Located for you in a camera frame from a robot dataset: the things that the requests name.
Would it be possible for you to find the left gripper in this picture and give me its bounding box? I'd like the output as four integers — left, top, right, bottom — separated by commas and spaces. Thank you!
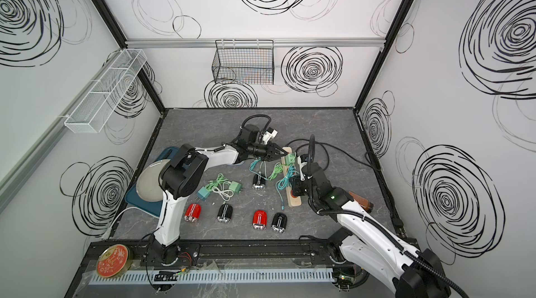
247, 142, 287, 162

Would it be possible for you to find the teal cable pink charger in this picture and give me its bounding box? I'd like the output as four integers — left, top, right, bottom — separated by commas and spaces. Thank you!
249, 158, 269, 179

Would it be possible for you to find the teal charging cable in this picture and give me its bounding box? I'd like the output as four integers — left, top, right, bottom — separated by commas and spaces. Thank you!
275, 165, 299, 211

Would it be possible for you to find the green cable shaver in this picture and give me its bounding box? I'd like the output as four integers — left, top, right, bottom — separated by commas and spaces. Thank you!
259, 163, 286, 182

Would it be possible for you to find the light green charging cable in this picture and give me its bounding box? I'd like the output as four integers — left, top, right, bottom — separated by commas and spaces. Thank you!
207, 173, 229, 194

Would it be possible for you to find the white charging cable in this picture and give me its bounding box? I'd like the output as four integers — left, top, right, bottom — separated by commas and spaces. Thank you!
211, 180, 236, 202

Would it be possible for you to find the beige power strip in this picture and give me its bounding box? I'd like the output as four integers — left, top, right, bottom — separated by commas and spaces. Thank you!
281, 147, 302, 207

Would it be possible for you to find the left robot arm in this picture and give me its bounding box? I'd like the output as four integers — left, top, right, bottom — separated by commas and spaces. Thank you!
149, 125, 288, 254

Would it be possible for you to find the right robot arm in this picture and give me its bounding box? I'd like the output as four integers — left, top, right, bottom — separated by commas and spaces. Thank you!
297, 161, 467, 297

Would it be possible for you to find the amber glass bottle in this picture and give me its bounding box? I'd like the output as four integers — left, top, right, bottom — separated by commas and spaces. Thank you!
348, 192, 374, 214

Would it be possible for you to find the round grey plate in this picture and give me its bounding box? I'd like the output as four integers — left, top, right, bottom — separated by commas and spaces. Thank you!
136, 159, 170, 202

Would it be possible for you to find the teal plastic tray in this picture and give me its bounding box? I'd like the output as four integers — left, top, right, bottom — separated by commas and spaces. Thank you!
124, 147, 179, 218

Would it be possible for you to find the red round tin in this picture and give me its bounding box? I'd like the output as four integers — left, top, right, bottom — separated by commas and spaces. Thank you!
96, 244, 133, 278

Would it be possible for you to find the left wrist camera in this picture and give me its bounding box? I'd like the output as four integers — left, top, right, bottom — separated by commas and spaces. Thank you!
262, 127, 278, 144

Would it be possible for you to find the black power cord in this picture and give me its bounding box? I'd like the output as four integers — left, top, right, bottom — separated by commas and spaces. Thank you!
284, 137, 374, 171

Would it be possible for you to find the black wire wall basket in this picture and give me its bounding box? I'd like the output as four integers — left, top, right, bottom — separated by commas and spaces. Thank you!
211, 39, 275, 85

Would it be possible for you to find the white slotted cable duct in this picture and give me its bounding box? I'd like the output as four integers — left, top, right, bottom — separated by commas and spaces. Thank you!
88, 268, 335, 285

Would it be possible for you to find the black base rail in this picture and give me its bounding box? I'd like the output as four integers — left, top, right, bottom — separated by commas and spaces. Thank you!
81, 237, 347, 268

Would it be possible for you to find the white wire wall shelf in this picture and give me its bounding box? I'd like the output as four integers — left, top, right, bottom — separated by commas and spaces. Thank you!
64, 49, 148, 133

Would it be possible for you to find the white power cord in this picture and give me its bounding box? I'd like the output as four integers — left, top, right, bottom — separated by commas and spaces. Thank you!
100, 205, 143, 240

